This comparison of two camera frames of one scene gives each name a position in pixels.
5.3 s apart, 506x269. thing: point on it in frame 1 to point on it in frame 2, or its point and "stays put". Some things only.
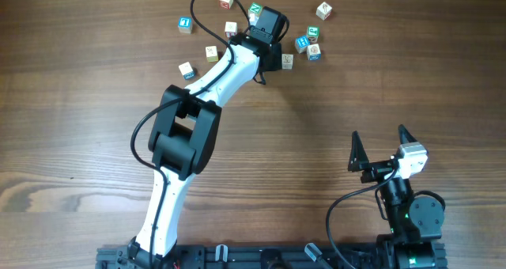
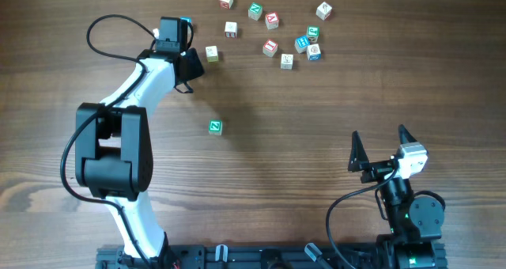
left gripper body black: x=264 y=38 to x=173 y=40
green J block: x=313 y=33 stays put
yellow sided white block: x=211 y=54 stays put
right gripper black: x=359 y=161 stays put
